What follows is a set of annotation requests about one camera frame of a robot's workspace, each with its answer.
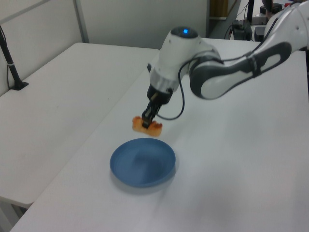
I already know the small black equipment box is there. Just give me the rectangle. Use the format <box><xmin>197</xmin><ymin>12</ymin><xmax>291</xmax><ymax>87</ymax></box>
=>
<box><xmin>231</xmin><ymin>20</ymin><xmax>252</xmax><ymax>41</ymax></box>

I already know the blue round plate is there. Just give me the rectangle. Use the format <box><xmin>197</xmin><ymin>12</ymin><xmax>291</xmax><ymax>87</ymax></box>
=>
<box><xmin>109</xmin><ymin>137</ymin><xmax>176</xmax><ymax>188</ymax></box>

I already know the white side table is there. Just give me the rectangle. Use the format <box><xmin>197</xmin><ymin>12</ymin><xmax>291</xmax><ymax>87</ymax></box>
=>
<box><xmin>0</xmin><ymin>42</ymin><xmax>160</xmax><ymax>210</ymax></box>

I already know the grey metal partition post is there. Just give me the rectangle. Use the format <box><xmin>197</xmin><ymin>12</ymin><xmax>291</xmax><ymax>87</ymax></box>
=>
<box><xmin>73</xmin><ymin>0</ymin><xmax>89</xmax><ymax>44</ymax></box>

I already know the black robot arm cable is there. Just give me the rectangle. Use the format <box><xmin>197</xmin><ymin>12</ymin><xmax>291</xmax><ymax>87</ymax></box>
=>
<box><xmin>156</xmin><ymin>55</ymin><xmax>252</xmax><ymax>121</ymax></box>

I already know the orange glazed bread roll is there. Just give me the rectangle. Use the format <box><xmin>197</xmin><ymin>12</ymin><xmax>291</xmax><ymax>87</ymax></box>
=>
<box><xmin>132</xmin><ymin>116</ymin><xmax>163</xmax><ymax>138</ymax></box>

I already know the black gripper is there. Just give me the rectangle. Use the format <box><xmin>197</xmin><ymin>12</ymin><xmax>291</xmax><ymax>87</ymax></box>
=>
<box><xmin>141</xmin><ymin>83</ymin><xmax>174</xmax><ymax>129</ymax></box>

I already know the brown wooden panel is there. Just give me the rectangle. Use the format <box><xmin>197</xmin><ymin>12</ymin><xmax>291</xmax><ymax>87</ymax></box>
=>
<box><xmin>209</xmin><ymin>0</ymin><xmax>229</xmax><ymax>18</ymax></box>

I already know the black camera stand pole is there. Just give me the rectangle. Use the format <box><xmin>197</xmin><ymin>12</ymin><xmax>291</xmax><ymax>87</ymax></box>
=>
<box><xmin>0</xmin><ymin>25</ymin><xmax>29</xmax><ymax>91</ymax></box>

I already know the black vertical pole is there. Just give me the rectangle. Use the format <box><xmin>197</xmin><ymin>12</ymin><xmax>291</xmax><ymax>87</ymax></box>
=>
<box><xmin>246</xmin><ymin>0</ymin><xmax>255</xmax><ymax>24</ymax></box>

